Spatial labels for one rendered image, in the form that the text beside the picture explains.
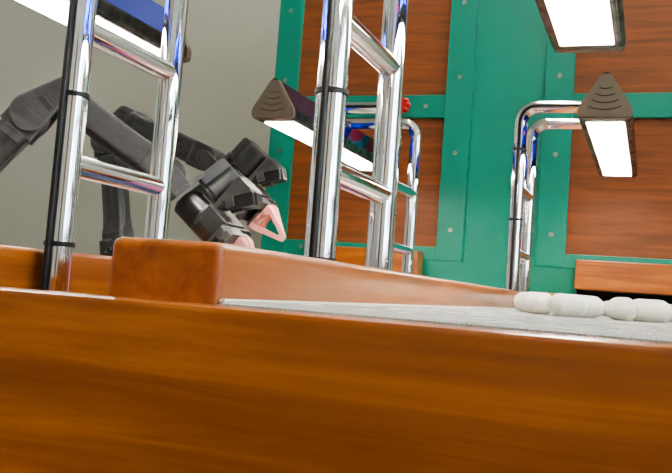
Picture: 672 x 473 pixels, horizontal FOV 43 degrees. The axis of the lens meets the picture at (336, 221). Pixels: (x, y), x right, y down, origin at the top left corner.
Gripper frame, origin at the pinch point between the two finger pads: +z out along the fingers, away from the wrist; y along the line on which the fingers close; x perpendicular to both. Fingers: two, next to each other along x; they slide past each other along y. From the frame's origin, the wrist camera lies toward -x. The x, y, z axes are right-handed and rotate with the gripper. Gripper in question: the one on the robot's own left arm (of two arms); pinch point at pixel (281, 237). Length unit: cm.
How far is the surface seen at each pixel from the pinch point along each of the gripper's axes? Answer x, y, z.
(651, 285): -46, 39, 59
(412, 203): -24.7, 3.5, 15.1
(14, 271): -8, -111, 27
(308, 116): -25.4, -25.9, -2.2
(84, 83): -23, -108, 18
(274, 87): -25.7, -33.5, -7.4
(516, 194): -41, -12, 33
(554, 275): -32, 45, 42
